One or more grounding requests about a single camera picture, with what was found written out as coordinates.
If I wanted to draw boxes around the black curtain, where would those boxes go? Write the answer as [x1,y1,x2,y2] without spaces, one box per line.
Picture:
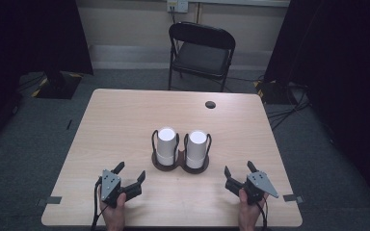
[0,0,94,152]
[264,0,370,215]

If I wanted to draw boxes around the white paper cup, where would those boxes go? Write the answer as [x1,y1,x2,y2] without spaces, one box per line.
[155,126,178,167]
[185,129,208,170]

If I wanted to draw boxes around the black floor cables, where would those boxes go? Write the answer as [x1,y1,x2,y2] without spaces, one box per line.
[265,82,313,132]

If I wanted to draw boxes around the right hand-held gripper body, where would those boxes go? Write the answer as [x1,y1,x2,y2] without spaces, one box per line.
[225,171,280,206]

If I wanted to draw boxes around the person's left hand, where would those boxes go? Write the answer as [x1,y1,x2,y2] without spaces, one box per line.
[99,191,127,231]

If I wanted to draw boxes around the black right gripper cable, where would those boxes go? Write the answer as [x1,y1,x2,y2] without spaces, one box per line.
[255,197,270,231]

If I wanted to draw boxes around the person's right hand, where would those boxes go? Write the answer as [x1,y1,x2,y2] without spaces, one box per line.
[237,188,268,231]

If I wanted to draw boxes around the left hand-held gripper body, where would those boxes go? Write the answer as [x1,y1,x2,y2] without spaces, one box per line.
[100,168,143,208]

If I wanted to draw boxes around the black socket cable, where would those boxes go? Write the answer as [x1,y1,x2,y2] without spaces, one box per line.
[170,5,179,26]

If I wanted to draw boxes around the grey tape strip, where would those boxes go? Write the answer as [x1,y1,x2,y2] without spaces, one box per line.
[282,193,304,205]
[36,195,63,207]

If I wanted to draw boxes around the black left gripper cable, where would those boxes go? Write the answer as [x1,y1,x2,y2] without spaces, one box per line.
[91,177,108,231]

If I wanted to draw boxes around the white wall socket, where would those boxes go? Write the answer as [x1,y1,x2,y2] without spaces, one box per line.
[166,0,190,14]

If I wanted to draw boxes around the black folding chair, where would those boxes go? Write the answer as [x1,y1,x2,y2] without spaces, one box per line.
[168,20,237,93]

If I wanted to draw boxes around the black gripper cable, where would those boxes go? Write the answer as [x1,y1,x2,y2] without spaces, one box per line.
[91,177,108,231]
[255,197,270,231]

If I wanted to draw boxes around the black stand base striped tape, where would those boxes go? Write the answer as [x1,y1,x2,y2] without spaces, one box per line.
[252,79,299,106]
[30,70,85,100]

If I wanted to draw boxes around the dark double cup holder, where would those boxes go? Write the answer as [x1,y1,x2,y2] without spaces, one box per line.
[150,128,213,175]

